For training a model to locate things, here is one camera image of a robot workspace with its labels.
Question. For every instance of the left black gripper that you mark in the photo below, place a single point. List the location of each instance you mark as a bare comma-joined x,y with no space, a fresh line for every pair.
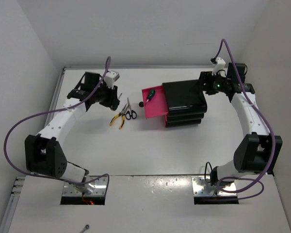
112,100

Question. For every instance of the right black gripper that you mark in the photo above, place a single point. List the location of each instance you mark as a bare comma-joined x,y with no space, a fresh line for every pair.
206,78

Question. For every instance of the black drawer cabinet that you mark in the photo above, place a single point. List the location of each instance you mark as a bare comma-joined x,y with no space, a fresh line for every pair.
184,108

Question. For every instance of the green stubby screwdriver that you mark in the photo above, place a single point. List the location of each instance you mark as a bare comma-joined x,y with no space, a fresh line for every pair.
150,95

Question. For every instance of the pink top drawer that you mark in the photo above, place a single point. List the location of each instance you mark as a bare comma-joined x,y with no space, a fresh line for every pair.
157,107

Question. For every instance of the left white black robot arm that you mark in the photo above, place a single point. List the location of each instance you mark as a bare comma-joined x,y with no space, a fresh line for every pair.
43,151

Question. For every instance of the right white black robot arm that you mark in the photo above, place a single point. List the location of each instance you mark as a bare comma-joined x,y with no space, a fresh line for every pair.
258,151

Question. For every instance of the white front platform board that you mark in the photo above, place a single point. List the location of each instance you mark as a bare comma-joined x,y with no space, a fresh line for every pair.
136,204

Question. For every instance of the small metal wrench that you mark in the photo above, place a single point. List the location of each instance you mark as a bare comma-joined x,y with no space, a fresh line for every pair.
86,227

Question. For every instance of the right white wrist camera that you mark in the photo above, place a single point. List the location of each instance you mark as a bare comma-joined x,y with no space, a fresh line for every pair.
218,64

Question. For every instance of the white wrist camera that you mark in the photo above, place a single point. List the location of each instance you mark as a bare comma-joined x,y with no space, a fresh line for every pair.
218,64
110,78

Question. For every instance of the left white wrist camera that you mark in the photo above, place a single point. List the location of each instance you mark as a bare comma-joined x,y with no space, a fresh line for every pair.
110,78

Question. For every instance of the yellow handled pliers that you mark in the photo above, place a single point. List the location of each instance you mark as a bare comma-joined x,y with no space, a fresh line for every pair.
120,115

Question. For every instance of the black handled scissors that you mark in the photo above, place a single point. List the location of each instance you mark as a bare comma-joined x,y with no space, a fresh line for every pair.
130,114

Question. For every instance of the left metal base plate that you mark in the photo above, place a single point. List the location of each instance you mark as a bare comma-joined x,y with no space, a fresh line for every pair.
96,188

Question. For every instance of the metal base plate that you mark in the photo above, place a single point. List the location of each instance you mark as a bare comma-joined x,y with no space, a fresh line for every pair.
96,188
203,189

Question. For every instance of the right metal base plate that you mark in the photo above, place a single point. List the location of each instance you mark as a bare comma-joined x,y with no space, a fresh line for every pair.
203,189

